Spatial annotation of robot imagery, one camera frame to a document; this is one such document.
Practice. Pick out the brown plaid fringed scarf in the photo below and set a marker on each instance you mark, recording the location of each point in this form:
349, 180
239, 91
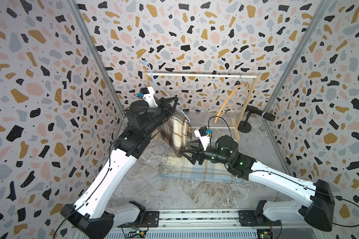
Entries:
177, 132

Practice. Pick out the green circuit board right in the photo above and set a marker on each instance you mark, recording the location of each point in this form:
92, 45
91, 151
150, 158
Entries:
264, 234

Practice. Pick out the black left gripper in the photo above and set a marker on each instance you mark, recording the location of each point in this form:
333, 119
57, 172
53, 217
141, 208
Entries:
167, 109

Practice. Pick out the light blue wire hanger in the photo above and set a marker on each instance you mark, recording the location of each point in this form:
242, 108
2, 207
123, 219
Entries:
155, 81

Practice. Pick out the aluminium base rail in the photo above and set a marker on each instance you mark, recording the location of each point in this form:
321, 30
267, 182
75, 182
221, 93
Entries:
214, 224

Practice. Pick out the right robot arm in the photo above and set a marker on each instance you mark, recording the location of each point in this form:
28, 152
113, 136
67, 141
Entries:
311, 202

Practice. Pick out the aluminium corner post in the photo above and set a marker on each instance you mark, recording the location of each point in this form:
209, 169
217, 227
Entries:
72, 6
318, 15

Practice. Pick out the blue plaid scarf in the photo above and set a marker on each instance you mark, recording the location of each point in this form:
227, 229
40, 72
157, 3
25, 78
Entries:
181, 168

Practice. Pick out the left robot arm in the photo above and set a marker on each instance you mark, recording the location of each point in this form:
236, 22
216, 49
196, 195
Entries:
89, 213

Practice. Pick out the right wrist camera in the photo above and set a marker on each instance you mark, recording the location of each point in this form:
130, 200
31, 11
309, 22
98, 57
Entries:
204, 135

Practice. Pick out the aluminium corner post right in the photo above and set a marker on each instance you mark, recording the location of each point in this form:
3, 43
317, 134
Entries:
318, 15

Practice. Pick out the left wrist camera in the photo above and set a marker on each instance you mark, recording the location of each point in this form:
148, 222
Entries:
147, 94

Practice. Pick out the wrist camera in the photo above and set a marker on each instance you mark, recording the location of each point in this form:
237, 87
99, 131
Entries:
204, 135
147, 94

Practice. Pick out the green circuit board left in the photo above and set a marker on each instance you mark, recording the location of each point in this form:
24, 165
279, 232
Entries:
136, 233

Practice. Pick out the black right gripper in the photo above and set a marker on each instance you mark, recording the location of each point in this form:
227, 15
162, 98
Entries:
200, 154

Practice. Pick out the aluminium corner post left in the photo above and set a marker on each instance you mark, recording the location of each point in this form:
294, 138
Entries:
72, 6

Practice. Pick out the green circuit board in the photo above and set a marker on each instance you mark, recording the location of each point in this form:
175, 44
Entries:
264, 234
136, 233

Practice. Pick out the white top rack rod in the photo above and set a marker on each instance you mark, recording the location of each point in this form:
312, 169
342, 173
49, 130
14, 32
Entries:
205, 75

